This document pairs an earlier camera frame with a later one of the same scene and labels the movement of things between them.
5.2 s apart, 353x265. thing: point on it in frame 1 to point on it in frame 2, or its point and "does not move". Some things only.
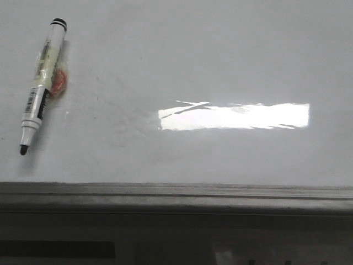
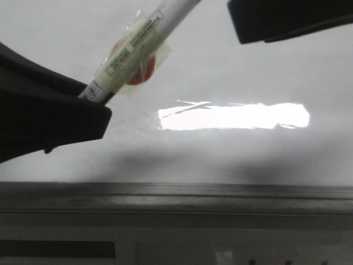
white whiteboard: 246,93 does not move
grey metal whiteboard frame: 117,197 does not move
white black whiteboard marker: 42,81 to 132,59
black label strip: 57,249 does not move
